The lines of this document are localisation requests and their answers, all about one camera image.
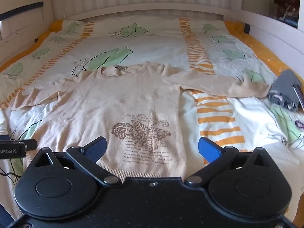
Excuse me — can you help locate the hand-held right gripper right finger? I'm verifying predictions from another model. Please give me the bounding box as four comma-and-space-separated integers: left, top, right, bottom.
185, 136, 279, 187

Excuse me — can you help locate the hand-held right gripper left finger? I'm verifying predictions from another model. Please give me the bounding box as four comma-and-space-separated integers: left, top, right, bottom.
26, 136, 122, 187

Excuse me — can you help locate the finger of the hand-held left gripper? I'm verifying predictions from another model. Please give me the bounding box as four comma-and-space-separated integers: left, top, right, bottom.
24, 140, 38, 151

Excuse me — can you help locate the beige printed sweater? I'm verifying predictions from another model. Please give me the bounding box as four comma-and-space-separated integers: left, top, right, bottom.
11, 61, 270, 178

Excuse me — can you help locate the orange bed sheet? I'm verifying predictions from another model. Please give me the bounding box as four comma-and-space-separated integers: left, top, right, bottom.
0, 20, 304, 81

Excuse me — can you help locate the leaf print duvet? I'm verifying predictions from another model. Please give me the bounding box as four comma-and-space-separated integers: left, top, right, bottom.
0, 15, 304, 209

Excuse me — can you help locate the dark brown cloth pile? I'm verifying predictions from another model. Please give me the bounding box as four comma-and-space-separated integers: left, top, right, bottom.
273, 0, 300, 28

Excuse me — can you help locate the white wooden bed frame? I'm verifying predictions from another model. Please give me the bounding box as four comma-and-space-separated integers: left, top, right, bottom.
0, 0, 304, 76

